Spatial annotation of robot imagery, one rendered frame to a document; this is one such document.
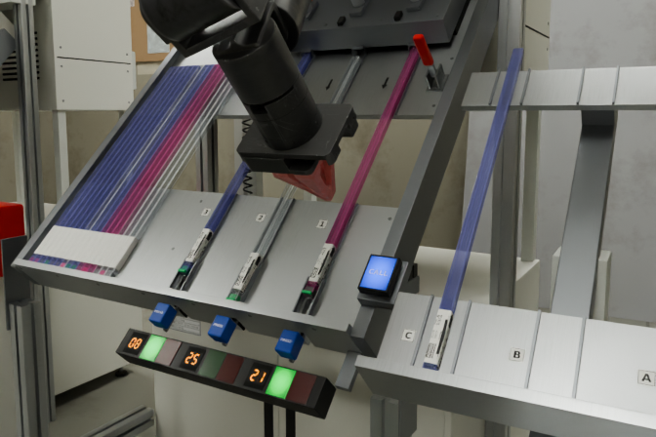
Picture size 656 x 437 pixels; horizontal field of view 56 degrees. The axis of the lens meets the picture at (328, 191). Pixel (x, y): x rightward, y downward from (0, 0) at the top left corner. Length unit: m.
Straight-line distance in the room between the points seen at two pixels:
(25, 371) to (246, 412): 0.43
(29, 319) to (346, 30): 0.77
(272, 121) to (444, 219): 3.38
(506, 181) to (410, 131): 2.73
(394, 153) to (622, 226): 1.41
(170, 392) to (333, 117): 1.02
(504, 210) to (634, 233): 2.19
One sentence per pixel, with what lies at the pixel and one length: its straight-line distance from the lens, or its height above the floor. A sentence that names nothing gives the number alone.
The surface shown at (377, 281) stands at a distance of 0.74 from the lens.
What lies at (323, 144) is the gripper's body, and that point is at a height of 0.96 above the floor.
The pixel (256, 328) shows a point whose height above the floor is 0.69.
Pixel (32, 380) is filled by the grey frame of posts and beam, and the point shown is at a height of 0.50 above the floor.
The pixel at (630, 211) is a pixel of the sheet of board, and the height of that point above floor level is 0.52.
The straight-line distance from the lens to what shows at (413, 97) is 1.01.
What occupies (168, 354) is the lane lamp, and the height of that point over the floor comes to 0.65.
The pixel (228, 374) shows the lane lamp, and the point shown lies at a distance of 0.84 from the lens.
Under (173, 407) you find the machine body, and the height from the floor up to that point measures 0.34.
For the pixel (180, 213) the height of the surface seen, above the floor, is 0.82.
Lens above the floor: 0.98
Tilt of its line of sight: 7 degrees down
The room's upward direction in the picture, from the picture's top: straight up
